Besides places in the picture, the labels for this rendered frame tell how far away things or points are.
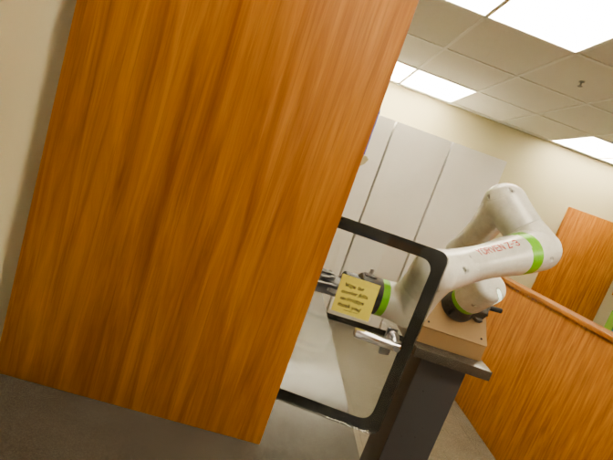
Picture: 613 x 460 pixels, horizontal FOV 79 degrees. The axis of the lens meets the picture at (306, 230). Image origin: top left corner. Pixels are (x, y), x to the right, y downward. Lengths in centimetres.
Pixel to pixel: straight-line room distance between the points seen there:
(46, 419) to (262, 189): 51
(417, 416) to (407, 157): 274
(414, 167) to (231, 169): 346
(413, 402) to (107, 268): 139
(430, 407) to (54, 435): 141
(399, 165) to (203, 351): 344
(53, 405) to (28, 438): 7
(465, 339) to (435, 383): 22
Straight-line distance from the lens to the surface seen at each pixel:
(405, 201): 400
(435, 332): 167
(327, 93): 64
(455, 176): 416
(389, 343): 72
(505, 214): 123
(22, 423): 79
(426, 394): 178
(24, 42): 72
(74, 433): 77
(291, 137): 62
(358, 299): 74
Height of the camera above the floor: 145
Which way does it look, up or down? 9 degrees down
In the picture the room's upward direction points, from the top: 19 degrees clockwise
